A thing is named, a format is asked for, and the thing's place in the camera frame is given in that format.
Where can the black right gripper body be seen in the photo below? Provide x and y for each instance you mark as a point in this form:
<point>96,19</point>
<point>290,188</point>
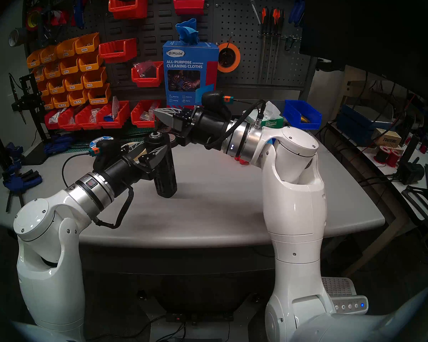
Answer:
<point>208,127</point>

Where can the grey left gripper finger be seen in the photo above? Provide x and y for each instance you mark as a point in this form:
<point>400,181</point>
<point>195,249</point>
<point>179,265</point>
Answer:
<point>135,146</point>
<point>153,156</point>

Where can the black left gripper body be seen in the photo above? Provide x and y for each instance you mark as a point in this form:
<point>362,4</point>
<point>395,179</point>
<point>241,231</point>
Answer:
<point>125,174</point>

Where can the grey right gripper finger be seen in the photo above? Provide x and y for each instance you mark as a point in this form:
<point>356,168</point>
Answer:
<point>174,113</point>
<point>179,123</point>

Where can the black electric screwdriver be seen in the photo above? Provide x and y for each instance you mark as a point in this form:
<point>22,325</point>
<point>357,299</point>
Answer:
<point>166,181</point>

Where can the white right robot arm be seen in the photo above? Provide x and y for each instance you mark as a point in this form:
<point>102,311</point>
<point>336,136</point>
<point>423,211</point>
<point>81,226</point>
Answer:
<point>292,202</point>

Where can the green cutting mat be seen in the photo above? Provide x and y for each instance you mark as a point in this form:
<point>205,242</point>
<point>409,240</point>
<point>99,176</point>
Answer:
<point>132,131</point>

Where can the red plastic parts bin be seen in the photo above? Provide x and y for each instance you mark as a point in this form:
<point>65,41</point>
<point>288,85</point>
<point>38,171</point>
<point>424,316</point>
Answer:
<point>50,125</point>
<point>189,7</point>
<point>147,82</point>
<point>67,126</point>
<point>142,123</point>
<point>117,54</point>
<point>87,125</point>
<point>112,124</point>
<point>128,11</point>

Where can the blue cleaning cloths box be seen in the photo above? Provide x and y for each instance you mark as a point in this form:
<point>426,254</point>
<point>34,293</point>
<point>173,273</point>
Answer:
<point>180,84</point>

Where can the clear plastic parts bag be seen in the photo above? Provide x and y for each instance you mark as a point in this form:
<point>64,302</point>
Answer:
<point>144,115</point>
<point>144,70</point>
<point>56,117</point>

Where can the white paper packet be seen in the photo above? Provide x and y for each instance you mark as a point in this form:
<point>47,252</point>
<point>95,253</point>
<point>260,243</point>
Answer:
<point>115,108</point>

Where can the small red plastic bin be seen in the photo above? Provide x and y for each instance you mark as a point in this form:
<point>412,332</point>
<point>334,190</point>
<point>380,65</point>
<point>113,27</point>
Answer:
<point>242,162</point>

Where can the orange plastic parts bin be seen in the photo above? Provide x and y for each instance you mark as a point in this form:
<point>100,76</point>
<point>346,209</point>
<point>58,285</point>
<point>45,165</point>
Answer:
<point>48,59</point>
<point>90,67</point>
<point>48,106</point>
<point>78,102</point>
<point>56,90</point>
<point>99,100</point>
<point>66,53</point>
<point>74,87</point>
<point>39,78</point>
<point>44,93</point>
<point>94,83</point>
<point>34,63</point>
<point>69,70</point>
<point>61,104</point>
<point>86,48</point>
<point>52,75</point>

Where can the green white wipes box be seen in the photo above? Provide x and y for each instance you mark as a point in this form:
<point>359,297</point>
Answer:
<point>275,123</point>

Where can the orange tape roll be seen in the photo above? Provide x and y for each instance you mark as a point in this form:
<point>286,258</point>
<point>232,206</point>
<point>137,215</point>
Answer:
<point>237,64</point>

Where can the blue bar clamp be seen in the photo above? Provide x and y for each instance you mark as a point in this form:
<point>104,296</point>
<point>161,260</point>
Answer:
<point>14,154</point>
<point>57,144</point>
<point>21,182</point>

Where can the blue microfiber cloth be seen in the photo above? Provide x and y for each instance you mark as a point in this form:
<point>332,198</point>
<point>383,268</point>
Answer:
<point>187,33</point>

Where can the large blue plastic bin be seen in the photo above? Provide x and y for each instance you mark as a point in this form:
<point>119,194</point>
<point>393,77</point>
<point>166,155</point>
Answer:
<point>294,111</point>

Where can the black tool stand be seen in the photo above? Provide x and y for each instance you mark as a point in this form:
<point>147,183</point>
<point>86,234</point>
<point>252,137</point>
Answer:
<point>30,99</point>

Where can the blue storage crate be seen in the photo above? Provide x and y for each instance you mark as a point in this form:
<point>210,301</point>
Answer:
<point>353,125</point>

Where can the red white tape roll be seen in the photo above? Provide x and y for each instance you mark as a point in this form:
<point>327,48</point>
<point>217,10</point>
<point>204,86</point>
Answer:
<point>60,17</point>

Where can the black power strip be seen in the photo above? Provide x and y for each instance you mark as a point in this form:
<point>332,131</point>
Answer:
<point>199,316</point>

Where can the red yellow tape roll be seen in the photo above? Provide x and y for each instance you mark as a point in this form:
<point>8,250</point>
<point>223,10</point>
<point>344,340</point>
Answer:
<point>29,20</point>

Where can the white cardboard box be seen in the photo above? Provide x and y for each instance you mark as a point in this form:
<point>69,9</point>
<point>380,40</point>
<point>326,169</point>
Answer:
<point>387,140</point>

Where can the black monitor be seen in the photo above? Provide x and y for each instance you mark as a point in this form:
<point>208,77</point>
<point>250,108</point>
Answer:
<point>371,31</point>

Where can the black desk device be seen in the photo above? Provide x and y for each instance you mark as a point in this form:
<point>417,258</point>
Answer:
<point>410,172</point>

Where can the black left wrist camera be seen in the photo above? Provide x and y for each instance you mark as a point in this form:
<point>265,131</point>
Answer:
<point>108,150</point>

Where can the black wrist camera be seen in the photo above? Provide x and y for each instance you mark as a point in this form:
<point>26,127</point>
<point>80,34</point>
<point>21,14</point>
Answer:
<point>212,99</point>
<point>108,150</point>

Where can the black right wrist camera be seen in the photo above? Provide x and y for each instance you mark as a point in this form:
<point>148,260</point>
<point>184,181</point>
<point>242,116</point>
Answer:
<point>212,99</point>

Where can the black pegboard wall panel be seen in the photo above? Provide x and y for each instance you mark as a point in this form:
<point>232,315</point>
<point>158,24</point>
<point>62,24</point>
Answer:
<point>239,24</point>

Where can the grey duct tape roll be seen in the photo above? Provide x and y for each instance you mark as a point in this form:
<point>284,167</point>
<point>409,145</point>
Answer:
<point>19,36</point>

